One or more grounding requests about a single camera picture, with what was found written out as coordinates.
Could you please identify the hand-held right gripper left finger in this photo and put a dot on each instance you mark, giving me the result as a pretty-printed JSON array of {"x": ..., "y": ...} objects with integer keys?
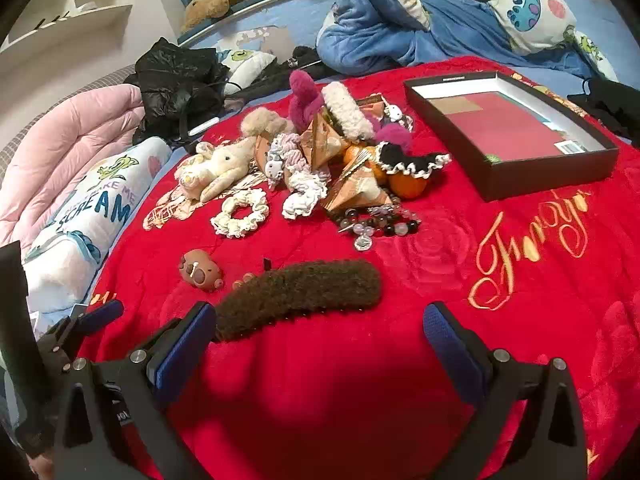
[{"x": 182, "y": 345}]

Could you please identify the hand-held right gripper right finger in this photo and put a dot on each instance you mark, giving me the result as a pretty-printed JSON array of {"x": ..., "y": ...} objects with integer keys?
[{"x": 452, "y": 350}]

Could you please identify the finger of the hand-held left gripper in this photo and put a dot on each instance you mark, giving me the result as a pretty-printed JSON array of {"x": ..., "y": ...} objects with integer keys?
[{"x": 106, "y": 311}]

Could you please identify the brown fuzzy hair clip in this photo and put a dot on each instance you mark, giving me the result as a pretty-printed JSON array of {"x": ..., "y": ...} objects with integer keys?
[{"x": 300, "y": 295}]

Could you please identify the cream ruffled scrunchie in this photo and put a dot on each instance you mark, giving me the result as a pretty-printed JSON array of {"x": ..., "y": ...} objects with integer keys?
[{"x": 225, "y": 222}]

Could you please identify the white plush bunny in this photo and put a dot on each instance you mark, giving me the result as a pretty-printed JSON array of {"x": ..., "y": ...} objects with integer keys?
[{"x": 220, "y": 167}]

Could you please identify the orange pyramid snack packet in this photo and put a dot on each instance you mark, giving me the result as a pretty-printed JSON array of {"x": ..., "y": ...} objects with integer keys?
[
  {"x": 320, "y": 142},
  {"x": 360, "y": 190},
  {"x": 370, "y": 105}
]

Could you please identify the black hair claw clip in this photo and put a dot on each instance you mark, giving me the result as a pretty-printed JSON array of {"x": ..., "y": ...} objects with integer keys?
[{"x": 410, "y": 162}]

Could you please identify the white crochet scrunchie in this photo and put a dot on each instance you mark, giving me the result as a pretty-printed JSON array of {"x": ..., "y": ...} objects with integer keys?
[{"x": 305, "y": 195}]

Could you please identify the person's left hand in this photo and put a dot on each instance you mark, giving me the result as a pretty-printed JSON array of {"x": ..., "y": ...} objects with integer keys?
[{"x": 39, "y": 467}]

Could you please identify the brown capybara toy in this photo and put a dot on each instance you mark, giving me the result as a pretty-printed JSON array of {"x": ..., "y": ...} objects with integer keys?
[{"x": 200, "y": 270}]

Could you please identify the white printed bolster pillow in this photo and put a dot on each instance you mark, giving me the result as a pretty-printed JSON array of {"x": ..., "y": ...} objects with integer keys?
[{"x": 95, "y": 210}]

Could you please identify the red embroidered blanket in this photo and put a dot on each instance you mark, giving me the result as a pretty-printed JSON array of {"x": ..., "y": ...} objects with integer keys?
[{"x": 350, "y": 400}]

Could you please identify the orange mandarin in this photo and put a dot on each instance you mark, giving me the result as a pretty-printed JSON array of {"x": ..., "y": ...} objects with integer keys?
[
  {"x": 407, "y": 186},
  {"x": 356, "y": 155}
]

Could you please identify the pink quilt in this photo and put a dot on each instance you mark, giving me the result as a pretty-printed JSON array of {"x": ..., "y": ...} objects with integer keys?
[{"x": 65, "y": 145}]

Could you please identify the white stick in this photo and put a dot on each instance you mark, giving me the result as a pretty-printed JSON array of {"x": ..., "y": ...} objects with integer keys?
[{"x": 202, "y": 126}]

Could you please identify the pink crochet scrunchie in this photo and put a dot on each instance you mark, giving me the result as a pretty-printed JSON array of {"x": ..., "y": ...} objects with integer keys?
[{"x": 290, "y": 152}]

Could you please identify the magenta fuzzy hair clip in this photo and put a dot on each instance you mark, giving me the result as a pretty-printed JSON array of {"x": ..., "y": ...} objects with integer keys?
[
  {"x": 305, "y": 97},
  {"x": 395, "y": 136}
]

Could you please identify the beige fuzzy hair clip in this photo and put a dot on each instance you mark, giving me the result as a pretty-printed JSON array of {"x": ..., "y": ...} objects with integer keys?
[{"x": 265, "y": 120}]

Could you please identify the black plastic bag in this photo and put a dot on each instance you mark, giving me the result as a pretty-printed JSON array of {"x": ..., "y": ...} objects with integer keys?
[{"x": 175, "y": 80}]

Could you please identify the white cat charm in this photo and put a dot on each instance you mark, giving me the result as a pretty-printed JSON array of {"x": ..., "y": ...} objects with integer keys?
[{"x": 397, "y": 114}]

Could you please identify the cream fuzzy hair claw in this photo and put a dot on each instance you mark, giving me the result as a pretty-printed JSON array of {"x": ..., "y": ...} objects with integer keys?
[{"x": 347, "y": 110}]

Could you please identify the small monster print pillow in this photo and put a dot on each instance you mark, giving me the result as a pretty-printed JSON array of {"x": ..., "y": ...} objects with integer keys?
[{"x": 247, "y": 67}]

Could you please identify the blue bed sheet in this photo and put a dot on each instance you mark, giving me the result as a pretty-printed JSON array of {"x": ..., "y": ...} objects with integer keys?
[{"x": 295, "y": 17}]

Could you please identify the blue monster print blanket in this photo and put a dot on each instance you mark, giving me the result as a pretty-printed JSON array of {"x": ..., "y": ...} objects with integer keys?
[{"x": 400, "y": 5}]

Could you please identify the white wall shelf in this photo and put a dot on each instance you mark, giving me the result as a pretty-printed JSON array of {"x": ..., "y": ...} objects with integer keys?
[{"x": 65, "y": 30}]

